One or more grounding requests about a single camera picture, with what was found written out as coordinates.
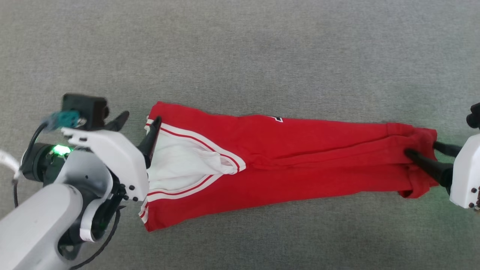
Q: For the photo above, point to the grey fabric sofa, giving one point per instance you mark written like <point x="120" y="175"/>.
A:
<point x="262" y="48"/>

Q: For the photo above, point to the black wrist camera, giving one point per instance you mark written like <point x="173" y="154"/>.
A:
<point x="474" y="116"/>
<point x="88" y="108"/>

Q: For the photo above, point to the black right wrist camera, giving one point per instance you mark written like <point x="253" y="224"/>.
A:
<point x="474" y="116"/>

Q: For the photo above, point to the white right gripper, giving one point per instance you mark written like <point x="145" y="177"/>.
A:
<point x="467" y="172"/>

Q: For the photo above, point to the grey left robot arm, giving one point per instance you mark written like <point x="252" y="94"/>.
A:
<point x="41" y="217"/>

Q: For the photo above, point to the red and white shirt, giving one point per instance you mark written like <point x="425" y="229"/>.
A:
<point x="285" y="157"/>

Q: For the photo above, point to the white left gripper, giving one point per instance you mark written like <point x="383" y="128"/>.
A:
<point x="116" y="157"/>

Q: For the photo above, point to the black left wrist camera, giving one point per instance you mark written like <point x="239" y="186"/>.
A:
<point x="88" y="108"/>

